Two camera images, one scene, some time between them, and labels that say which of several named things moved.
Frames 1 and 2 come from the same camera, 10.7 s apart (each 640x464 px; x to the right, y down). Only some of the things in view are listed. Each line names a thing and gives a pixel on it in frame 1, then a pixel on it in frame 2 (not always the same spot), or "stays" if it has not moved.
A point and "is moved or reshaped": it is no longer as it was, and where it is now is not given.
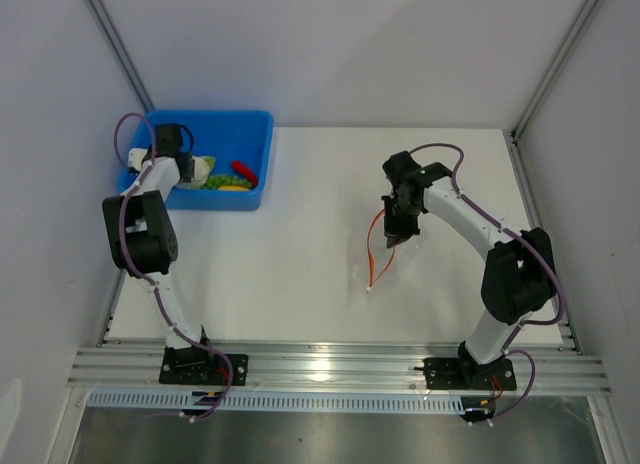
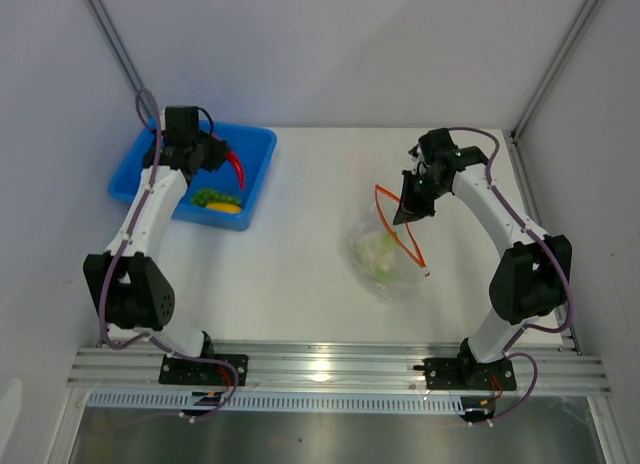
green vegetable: x=215 y=181 to x=205 y=196
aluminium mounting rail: x=348 y=371 stays
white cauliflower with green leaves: x=203 y=166 is moved or reshaped
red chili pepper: x=246 y=172 to x=232 y=156
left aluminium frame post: x=115 y=41 stays
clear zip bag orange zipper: x=380 y=254 is moved or reshaped
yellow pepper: x=232 y=188 to x=223 y=207
